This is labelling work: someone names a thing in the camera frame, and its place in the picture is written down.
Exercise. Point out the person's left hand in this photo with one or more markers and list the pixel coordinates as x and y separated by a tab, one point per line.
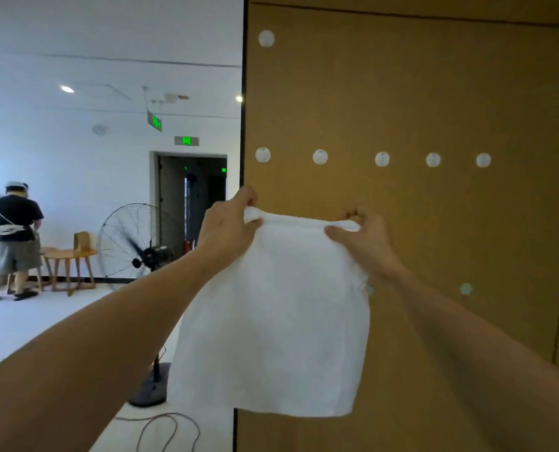
223	230

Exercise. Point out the person's right hand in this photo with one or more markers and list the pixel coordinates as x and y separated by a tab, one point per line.
371	247

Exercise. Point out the person's right thumb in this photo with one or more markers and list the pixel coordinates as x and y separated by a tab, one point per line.
338	235

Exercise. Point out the person's left thumb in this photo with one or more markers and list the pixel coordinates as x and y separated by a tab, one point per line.
252	227

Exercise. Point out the white towel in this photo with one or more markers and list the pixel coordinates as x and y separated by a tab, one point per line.
279	324

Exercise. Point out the person's right forearm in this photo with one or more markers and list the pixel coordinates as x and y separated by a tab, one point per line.
477	362

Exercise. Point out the person's left forearm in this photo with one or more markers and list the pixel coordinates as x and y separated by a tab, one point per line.
86	357

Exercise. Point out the dark doorway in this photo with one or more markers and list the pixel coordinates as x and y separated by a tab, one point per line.
192	202

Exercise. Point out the group of white round pegs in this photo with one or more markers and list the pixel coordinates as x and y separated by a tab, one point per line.
320	157

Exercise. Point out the black standing fan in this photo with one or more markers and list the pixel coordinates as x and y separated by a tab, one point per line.
133	244

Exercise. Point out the hanging green exit sign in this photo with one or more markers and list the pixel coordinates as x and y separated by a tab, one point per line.
154	121

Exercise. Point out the brown wooden panel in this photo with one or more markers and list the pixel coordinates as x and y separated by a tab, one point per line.
425	98

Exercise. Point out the round wooden table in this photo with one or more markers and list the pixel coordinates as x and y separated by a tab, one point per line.
70	255

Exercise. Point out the wall green exit sign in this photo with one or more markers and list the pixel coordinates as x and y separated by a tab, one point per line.
186	141

